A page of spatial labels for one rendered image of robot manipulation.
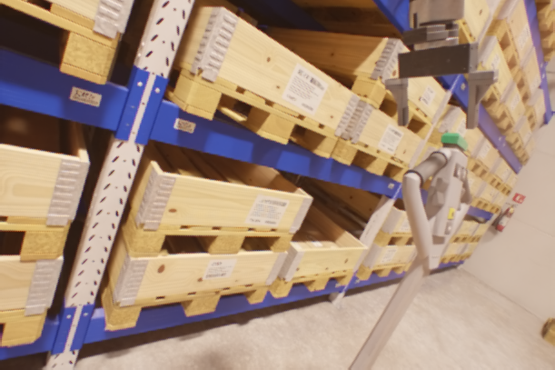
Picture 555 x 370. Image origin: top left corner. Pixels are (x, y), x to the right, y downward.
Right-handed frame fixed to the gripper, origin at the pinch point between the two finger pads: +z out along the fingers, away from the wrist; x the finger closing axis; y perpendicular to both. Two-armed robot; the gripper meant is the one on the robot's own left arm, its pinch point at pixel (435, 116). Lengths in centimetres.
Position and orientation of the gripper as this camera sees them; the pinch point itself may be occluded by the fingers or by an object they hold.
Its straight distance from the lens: 65.6
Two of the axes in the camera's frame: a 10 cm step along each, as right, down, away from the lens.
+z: 1.5, 9.3, 3.2
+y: 7.3, -3.3, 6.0
